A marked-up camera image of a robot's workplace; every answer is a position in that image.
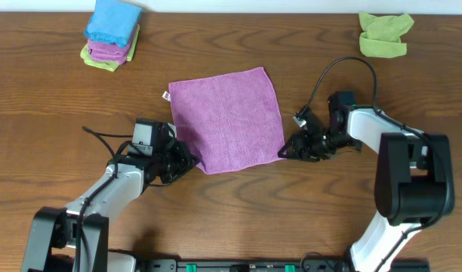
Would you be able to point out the purple microfibre cloth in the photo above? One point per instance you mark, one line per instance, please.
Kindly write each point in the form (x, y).
(230, 122)

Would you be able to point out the folded green cloth in stack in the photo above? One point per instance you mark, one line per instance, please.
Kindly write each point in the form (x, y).
(110, 65)

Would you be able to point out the crumpled green cloth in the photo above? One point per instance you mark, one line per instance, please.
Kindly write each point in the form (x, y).
(381, 35)

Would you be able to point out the folded purple cloth in stack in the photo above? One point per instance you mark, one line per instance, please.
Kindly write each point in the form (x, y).
(103, 52)

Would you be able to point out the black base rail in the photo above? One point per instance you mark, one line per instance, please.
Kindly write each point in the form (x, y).
(312, 265)

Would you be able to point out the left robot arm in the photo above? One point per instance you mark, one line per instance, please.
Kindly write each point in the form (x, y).
(76, 237)

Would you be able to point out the folded blue cloth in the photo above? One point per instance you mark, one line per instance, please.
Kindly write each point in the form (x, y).
(112, 22)

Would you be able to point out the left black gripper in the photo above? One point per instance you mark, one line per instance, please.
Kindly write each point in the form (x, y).
(182, 159)

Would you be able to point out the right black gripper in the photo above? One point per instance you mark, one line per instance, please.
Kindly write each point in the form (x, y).
(303, 143)

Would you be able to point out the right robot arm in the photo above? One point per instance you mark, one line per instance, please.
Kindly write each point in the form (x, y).
(413, 187)

